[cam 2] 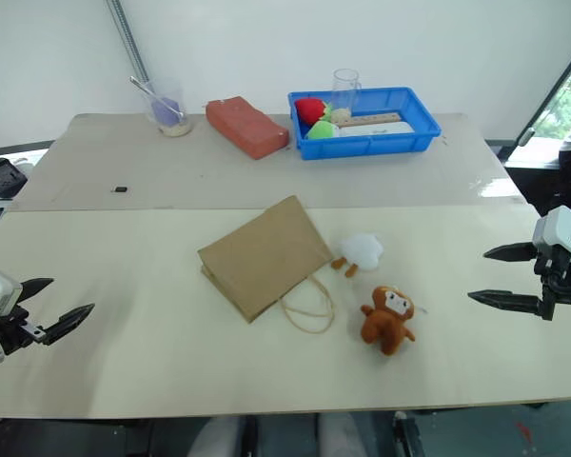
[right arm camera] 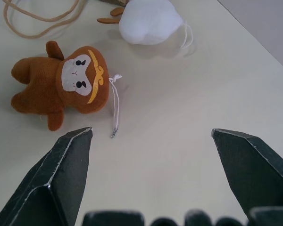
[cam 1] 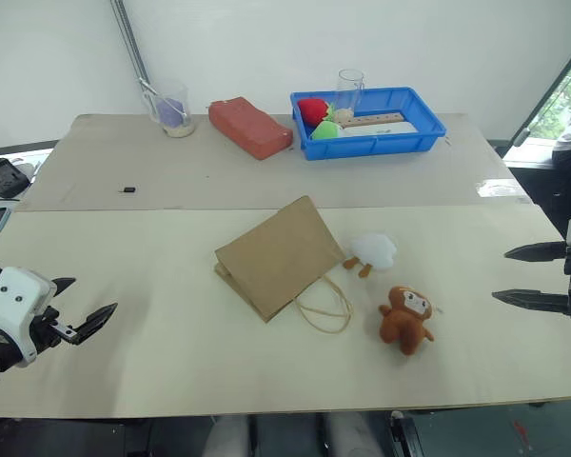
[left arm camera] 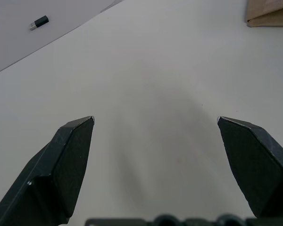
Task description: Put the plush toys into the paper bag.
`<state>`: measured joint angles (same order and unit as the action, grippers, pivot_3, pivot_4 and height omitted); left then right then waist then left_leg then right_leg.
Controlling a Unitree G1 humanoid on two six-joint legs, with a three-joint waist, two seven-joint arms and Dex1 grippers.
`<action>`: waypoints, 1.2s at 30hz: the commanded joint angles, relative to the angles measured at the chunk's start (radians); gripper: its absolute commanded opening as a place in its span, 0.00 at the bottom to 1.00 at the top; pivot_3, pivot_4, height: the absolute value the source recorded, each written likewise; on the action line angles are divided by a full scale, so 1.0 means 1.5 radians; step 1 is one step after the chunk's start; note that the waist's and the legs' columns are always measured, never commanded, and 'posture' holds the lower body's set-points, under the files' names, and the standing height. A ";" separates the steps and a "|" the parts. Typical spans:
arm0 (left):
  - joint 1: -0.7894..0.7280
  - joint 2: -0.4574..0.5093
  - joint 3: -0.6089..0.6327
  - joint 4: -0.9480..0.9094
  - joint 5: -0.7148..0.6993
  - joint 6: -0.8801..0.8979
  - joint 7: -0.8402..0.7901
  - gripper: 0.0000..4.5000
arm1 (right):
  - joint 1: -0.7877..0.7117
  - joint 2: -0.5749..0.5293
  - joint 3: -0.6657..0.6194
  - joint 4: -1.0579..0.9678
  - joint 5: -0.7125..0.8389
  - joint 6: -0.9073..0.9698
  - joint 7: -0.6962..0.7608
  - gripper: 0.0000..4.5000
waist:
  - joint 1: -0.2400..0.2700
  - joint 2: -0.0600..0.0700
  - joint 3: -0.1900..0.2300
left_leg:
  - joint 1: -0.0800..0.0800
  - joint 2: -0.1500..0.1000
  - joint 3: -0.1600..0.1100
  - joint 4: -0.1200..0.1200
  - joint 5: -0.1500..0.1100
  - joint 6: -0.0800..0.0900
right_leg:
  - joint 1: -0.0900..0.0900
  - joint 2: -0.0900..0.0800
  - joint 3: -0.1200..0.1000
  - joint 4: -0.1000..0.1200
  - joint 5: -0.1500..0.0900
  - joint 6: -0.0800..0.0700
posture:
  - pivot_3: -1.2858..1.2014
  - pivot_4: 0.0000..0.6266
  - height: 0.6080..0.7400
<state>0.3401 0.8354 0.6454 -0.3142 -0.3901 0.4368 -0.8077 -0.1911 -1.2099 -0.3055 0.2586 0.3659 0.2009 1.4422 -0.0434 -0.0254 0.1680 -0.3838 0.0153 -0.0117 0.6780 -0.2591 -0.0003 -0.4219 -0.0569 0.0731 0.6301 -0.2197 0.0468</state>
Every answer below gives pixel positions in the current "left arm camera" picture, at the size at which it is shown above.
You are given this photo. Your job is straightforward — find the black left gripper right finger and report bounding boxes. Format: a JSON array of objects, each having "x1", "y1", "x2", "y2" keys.
[{"x1": 216, "y1": 115, "x2": 283, "y2": 218}]

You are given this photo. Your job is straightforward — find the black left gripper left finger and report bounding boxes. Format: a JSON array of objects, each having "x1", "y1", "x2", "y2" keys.
[{"x1": 0, "y1": 115, "x2": 95, "y2": 226}]

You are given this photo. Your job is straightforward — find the black USB dongle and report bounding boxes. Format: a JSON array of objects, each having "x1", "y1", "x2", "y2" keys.
[{"x1": 29, "y1": 15, "x2": 50, "y2": 31}]

